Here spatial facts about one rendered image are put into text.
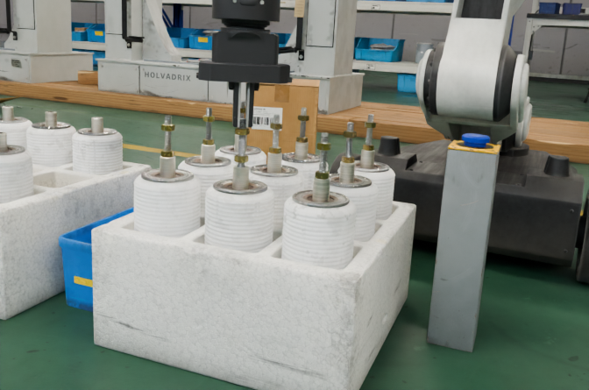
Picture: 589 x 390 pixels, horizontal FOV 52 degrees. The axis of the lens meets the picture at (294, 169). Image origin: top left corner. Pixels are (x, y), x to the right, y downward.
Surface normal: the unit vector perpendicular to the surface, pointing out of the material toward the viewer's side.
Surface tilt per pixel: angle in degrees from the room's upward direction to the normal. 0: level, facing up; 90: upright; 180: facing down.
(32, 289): 90
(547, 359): 0
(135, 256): 90
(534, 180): 45
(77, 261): 92
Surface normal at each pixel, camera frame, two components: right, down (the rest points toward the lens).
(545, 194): -0.25, -0.55
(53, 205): 0.92, 0.13
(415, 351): 0.05, -0.98
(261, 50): 0.15, 0.22
